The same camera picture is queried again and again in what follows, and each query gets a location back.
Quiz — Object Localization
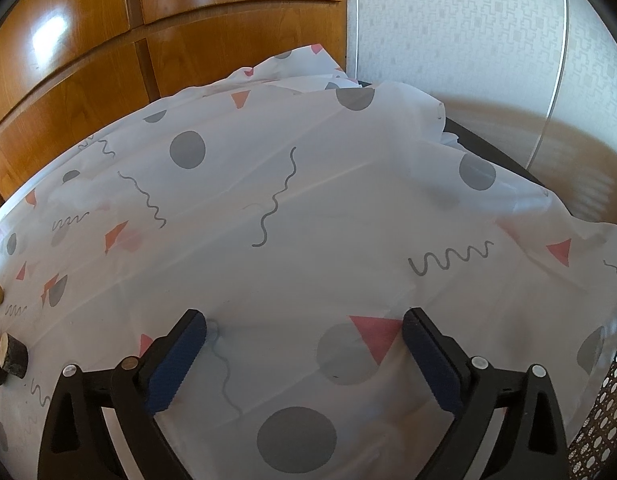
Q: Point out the rattan chair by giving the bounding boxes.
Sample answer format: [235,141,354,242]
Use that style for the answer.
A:
[568,350,617,479]

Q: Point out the dark log slice toy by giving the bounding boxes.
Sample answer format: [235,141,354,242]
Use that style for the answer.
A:
[0,333,28,379]

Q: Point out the white patterned tablecloth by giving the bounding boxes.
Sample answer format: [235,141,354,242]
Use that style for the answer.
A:
[0,47,617,479]

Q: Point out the wooden cabinet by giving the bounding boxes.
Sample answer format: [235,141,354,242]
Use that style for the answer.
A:
[0,0,348,206]

